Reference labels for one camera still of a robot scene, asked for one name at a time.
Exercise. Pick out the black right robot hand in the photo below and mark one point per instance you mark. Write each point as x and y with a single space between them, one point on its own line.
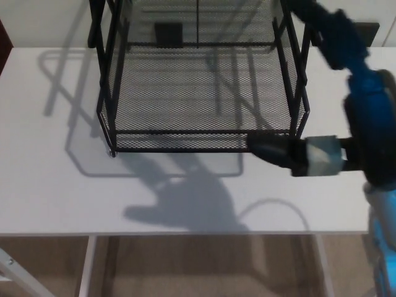
368 123

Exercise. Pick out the black mesh file tray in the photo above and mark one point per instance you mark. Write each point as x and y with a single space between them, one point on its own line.
185 92

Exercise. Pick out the white desk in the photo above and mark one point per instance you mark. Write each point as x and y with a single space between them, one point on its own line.
46 139

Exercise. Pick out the dark brown furniture panel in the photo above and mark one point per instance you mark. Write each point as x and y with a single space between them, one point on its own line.
2 46

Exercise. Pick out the black wall bracket left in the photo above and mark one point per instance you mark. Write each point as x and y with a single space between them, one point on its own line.
168 32

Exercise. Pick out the black metal file rack frame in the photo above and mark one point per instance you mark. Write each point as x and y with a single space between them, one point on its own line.
94 24

